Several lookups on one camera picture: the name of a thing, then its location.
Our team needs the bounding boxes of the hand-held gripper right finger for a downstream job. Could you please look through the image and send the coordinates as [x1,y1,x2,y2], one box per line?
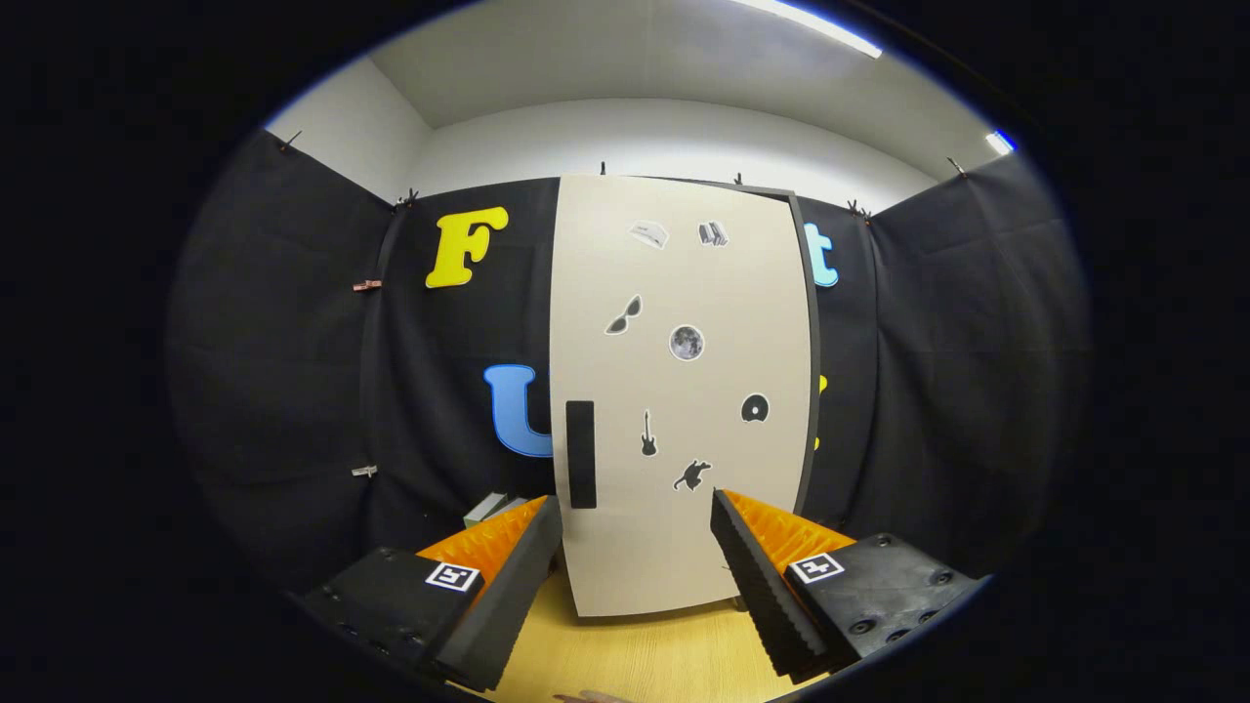
[710,488,985,684]

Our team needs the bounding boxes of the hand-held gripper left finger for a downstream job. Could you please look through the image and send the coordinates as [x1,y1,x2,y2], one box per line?
[298,493,565,694]

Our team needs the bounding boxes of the black door handle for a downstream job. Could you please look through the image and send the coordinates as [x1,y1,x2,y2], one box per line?
[565,400,598,510]

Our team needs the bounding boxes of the black backdrop cloth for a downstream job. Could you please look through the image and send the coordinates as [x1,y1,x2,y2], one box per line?
[166,127,1090,597]

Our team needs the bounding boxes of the grey cabinet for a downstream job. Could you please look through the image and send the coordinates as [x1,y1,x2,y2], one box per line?
[674,174,823,614]

